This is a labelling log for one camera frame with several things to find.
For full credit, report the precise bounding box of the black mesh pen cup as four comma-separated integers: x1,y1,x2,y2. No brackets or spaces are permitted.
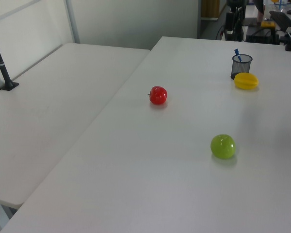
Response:
230,53,254,81

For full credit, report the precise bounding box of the red toy apple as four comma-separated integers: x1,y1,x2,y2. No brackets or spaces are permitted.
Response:
148,85,168,105

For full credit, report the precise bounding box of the green toy apple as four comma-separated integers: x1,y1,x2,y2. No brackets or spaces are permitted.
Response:
210,134,237,160

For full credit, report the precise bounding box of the yellow toy starfruit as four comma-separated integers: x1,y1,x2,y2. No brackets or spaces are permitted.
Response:
234,72,259,91

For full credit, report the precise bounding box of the brown wooden panel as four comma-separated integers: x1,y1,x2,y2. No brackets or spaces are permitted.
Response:
200,0,221,20

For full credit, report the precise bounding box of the black equipment stand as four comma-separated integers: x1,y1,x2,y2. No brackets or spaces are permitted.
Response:
224,0,246,41

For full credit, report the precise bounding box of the black equipment block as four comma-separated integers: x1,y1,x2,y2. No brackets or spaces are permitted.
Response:
245,25,281,45

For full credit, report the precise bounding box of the small yellow box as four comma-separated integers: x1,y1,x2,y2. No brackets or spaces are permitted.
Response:
260,20,276,29

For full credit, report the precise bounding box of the black pole with base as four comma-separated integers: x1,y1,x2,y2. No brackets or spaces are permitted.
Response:
0,24,19,91

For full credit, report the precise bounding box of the grey metal partition post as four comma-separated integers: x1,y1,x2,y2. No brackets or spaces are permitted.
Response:
65,0,81,45

